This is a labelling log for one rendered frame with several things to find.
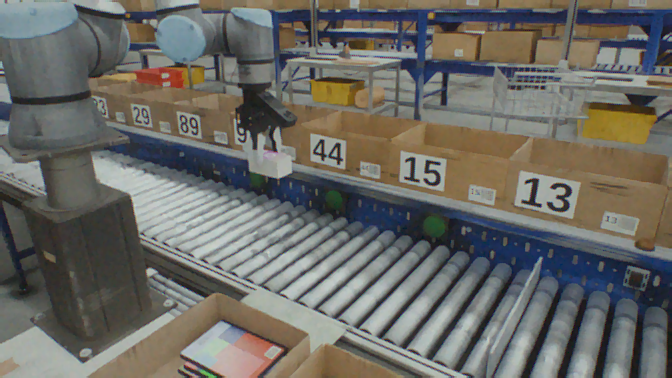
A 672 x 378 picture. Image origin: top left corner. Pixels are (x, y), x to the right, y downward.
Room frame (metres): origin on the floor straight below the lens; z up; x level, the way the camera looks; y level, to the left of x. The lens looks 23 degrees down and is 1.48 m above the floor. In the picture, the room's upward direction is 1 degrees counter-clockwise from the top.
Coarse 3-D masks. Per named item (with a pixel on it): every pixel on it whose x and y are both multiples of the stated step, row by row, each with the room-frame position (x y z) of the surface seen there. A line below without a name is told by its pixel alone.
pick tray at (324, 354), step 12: (324, 348) 0.73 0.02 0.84; (336, 348) 0.71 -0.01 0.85; (312, 360) 0.70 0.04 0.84; (324, 360) 0.73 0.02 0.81; (336, 360) 0.71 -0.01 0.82; (348, 360) 0.70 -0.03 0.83; (360, 360) 0.68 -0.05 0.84; (300, 372) 0.67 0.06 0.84; (312, 372) 0.70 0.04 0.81; (324, 372) 0.73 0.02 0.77; (336, 372) 0.71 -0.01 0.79; (348, 372) 0.70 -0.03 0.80; (360, 372) 0.68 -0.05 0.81; (372, 372) 0.67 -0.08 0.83; (384, 372) 0.66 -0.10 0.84
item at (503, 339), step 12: (528, 288) 0.99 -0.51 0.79; (528, 300) 1.02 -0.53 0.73; (516, 312) 0.89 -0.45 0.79; (504, 324) 0.83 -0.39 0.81; (516, 324) 0.92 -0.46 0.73; (504, 336) 0.81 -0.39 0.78; (492, 348) 0.75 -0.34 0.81; (504, 348) 0.83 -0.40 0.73; (492, 360) 0.74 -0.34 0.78; (492, 372) 0.76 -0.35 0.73
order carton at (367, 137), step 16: (336, 112) 1.91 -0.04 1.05; (352, 112) 1.91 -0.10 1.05; (304, 128) 1.70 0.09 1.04; (320, 128) 1.65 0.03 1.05; (336, 128) 1.91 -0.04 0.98; (352, 128) 1.91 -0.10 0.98; (368, 128) 1.87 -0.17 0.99; (384, 128) 1.82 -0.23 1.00; (400, 128) 1.78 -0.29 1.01; (304, 144) 1.70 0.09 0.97; (352, 144) 1.57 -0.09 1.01; (368, 144) 1.53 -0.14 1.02; (384, 144) 1.50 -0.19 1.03; (304, 160) 1.70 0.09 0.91; (352, 160) 1.57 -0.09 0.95; (368, 160) 1.53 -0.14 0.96; (384, 160) 1.50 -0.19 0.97; (352, 176) 1.57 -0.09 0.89; (384, 176) 1.50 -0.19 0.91
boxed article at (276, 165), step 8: (264, 152) 1.15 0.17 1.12; (272, 152) 1.14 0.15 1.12; (264, 160) 1.10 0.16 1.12; (272, 160) 1.08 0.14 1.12; (280, 160) 1.08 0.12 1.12; (288, 160) 1.11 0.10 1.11; (256, 168) 1.11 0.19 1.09; (264, 168) 1.10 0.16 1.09; (272, 168) 1.08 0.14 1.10; (280, 168) 1.08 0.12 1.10; (288, 168) 1.11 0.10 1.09; (272, 176) 1.08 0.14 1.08; (280, 176) 1.08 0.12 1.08
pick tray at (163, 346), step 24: (192, 312) 0.85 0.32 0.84; (216, 312) 0.91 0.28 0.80; (240, 312) 0.87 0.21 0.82; (264, 312) 0.83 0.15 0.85; (168, 336) 0.79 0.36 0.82; (192, 336) 0.84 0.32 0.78; (264, 336) 0.83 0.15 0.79; (288, 336) 0.79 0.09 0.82; (120, 360) 0.70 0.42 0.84; (144, 360) 0.74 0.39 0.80; (168, 360) 0.78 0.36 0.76; (288, 360) 0.70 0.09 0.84
